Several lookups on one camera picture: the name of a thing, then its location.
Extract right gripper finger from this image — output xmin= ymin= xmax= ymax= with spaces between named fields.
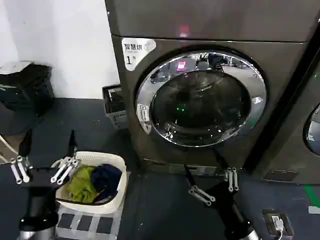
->
xmin=183 ymin=163 xmax=216 ymax=206
xmin=212 ymin=149 xmax=239 ymax=193

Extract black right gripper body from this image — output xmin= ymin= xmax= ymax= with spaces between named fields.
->
xmin=203 ymin=181 xmax=256 ymax=239

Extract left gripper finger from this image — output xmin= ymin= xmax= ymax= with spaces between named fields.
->
xmin=49 ymin=129 xmax=81 ymax=186
xmin=9 ymin=127 xmax=34 ymax=185

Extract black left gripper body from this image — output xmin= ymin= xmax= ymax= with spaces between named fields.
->
xmin=19 ymin=167 xmax=61 ymax=233

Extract green garment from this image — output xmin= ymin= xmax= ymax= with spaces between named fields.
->
xmin=65 ymin=166 xmax=100 ymax=203

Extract navy blue garment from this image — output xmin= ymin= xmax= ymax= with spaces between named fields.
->
xmin=90 ymin=164 xmax=123 ymax=195

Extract grey stand with square holes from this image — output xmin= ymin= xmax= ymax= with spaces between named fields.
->
xmin=56 ymin=201 xmax=124 ymax=240

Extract grey plastic basket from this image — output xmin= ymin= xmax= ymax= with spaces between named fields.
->
xmin=101 ymin=84 xmax=130 ymax=130

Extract white plastic laundry basket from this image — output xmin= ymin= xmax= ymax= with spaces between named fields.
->
xmin=55 ymin=150 xmax=127 ymax=207

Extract floor power socket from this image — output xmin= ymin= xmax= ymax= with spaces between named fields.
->
xmin=261 ymin=209 xmax=294 ymax=236

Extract round glass dryer door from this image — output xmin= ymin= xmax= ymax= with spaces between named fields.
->
xmin=302 ymin=104 xmax=320 ymax=151
xmin=136 ymin=47 xmax=267 ymax=148

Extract grey dryer without label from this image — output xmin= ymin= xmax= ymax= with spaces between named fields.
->
xmin=249 ymin=37 xmax=320 ymax=186

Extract grey dryer with number label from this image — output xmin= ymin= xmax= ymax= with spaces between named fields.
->
xmin=104 ymin=0 xmax=316 ymax=176

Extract white number label sticker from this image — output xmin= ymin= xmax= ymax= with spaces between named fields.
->
xmin=121 ymin=37 xmax=157 ymax=72

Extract white cable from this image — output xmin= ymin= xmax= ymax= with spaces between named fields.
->
xmin=0 ymin=134 xmax=19 ymax=164

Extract white plug with cable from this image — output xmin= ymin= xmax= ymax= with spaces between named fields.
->
xmin=270 ymin=214 xmax=285 ymax=240

